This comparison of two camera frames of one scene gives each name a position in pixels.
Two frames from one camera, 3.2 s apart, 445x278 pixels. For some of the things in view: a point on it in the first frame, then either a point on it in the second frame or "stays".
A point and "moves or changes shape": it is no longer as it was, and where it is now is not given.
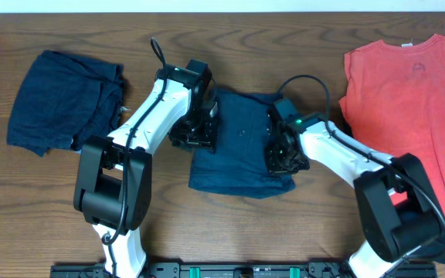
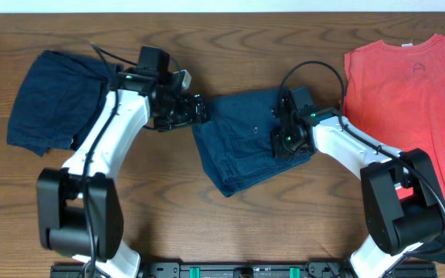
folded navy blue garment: [63, 100] stays
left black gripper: [207, 140] -> [185, 117]
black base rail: [246, 269] stays
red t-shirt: [415, 99] stays
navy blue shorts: [238, 164] moves or changes shape
